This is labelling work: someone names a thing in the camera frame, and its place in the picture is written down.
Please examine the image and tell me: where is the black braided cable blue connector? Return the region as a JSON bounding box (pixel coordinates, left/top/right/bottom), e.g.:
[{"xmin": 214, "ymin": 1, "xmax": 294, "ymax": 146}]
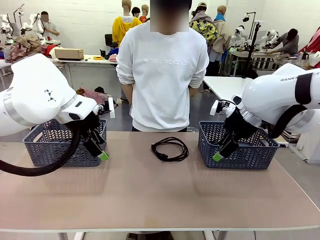
[{"xmin": 150, "ymin": 136, "xmax": 190, "ymax": 163}]

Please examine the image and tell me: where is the red cloth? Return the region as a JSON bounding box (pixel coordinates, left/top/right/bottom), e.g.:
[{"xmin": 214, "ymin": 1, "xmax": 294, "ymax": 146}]
[{"xmin": 298, "ymin": 32, "xmax": 320, "ymax": 55}]

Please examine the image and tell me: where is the brown cardboard box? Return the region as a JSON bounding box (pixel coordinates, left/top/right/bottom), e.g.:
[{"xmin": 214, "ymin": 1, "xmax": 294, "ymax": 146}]
[{"xmin": 54, "ymin": 47, "xmax": 85, "ymax": 61}]

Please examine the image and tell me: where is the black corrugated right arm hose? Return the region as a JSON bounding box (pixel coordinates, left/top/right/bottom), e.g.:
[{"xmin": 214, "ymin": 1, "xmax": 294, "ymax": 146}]
[{"xmin": 267, "ymin": 104, "xmax": 309, "ymax": 140}]

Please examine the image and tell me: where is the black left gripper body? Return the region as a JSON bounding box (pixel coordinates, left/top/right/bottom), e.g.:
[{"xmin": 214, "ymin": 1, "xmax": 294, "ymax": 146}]
[{"xmin": 74, "ymin": 111, "xmax": 101, "ymax": 141}]

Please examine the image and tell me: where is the person in white sweatshirt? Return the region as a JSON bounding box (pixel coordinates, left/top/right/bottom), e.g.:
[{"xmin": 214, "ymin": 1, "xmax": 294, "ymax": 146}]
[{"xmin": 115, "ymin": 0, "xmax": 210, "ymax": 133}]

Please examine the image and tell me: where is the white table leg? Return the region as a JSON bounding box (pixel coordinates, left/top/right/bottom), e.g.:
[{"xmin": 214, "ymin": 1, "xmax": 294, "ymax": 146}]
[
  {"xmin": 57, "ymin": 232, "xmax": 87, "ymax": 240},
  {"xmin": 202, "ymin": 231, "xmax": 227, "ymax": 240}
]

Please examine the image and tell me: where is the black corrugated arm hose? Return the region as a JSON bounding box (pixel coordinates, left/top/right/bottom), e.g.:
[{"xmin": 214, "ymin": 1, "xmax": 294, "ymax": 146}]
[
  {"xmin": 267, "ymin": 104, "xmax": 309, "ymax": 140},
  {"xmin": 0, "ymin": 119, "xmax": 82, "ymax": 177}
]

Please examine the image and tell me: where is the background person dark grey shirt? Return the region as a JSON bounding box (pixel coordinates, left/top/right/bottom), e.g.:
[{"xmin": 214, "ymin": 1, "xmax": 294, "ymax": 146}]
[{"xmin": 264, "ymin": 28, "xmax": 300, "ymax": 56}]

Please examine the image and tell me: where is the black velcro strap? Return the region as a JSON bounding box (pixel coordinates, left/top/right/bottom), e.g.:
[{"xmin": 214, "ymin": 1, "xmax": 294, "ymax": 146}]
[{"xmin": 294, "ymin": 73, "xmax": 314, "ymax": 105}]

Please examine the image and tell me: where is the pink plaid cloth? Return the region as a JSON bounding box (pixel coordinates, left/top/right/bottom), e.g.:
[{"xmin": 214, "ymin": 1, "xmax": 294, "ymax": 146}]
[{"xmin": 76, "ymin": 87, "xmax": 118, "ymax": 107}]

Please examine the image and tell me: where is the pile of brown clothes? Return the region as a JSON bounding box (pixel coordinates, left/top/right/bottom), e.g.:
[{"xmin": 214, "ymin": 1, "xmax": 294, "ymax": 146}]
[{"xmin": 4, "ymin": 34, "xmax": 48, "ymax": 63}]

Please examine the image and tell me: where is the background person light open shirt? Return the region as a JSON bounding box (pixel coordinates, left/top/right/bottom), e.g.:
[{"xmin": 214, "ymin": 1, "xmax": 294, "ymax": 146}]
[{"xmin": 39, "ymin": 11, "xmax": 61, "ymax": 42}]

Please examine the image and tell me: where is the black camera tripod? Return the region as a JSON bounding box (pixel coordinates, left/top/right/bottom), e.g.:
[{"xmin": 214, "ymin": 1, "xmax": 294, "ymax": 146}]
[{"xmin": 241, "ymin": 11, "xmax": 262, "ymax": 80}]

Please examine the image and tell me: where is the white side table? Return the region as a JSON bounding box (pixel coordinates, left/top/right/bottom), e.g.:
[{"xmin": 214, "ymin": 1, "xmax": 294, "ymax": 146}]
[{"xmin": 202, "ymin": 75, "xmax": 255, "ymax": 101}]

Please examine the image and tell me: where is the white background work table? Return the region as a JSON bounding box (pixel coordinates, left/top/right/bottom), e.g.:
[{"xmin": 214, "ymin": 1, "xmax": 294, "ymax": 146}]
[{"xmin": 53, "ymin": 54, "xmax": 118, "ymax": 83}]

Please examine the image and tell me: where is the small white background robot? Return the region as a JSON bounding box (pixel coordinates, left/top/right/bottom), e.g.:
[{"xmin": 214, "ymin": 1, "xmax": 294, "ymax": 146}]
[
  {"xmin": 231, "ymin": 24, "xmax": 251, "ymax": 46},
  {"xmin": 261, "ymin": 29, "xmax": 280, "ymax": 47}
]

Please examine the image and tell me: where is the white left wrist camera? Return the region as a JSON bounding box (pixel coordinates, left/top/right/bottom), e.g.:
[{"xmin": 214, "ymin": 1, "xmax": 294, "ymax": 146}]
[{"xmin": 93, "ymin": 96, "xmax": 116, "ymax": 119}]

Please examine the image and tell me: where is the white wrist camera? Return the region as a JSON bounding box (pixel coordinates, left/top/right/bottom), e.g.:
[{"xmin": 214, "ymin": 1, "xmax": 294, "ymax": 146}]
[
  {"xmin": 209, "ymin": 99, "xmax": 237, "ymax": 116},
  {"xmin": 93, "ymin": 96, "xmax": 116, "ymax": 119}
]

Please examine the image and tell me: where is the mannequin with yellow hoodie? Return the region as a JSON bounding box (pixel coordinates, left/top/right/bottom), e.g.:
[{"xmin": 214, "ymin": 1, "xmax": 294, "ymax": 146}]
[{"xmin": 111, "ymin": 0, "xmax": 143, "ymax": 47}]

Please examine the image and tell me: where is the grey plastic lattice basket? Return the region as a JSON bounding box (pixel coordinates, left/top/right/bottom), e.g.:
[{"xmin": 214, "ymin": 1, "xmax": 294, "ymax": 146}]
[
  {"xmin": 197, "ymin": 120, "xmax": 281, "ymax": 170},
  {"xmin": 22, "ymin": 117, "xmax": 108, "ymax": 168}
]

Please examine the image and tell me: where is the person's left forearm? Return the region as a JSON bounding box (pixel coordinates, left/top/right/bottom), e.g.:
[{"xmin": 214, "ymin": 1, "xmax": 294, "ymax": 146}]
[{"xmin": 187, "ymin": 84, "xmax": 199, "ymax": 99}]

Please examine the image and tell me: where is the mannequin with orange top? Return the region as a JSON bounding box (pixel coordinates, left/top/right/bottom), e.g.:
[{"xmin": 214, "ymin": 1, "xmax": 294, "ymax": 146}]
[{"xmin": 139, "ymin": 4, "xmax": 151, "ymax": 24}]

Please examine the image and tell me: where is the person's right forearm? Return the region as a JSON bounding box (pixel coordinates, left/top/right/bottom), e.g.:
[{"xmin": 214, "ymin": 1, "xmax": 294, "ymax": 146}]
[{"xmin": 119, "ymin": 83, "xmax": 133, "ymax": 104}]

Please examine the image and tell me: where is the mannequin with beige jacket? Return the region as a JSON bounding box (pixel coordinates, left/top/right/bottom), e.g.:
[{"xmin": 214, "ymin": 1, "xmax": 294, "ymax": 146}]
[{"xmin": 209, "ymin": 5, "xmax": 232, "ymax": 55}]

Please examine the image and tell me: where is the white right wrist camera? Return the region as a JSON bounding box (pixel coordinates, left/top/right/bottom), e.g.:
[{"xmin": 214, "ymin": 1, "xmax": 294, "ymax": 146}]
[{"xmin": 209, "ymin": 99, "xmax": 237, "ymax": 116}]

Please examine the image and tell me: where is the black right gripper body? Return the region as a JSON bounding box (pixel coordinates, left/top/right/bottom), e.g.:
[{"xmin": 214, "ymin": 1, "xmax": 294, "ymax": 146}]
[{"xmin": 223, "ymin": 108, "xmax": 260, "ymax": 144}]

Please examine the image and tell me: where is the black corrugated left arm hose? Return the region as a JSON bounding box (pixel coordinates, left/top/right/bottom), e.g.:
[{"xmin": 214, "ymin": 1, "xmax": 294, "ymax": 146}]
[{"xmin": 0, "ymin": 119, "xmax": 82, "ymax": 177}]

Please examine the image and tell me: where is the black office chair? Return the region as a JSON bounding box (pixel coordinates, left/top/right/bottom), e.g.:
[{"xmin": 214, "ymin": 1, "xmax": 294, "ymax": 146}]
[{"xmin": 104, "ymin": 33, "xmax": 118, "ymax": 48}]

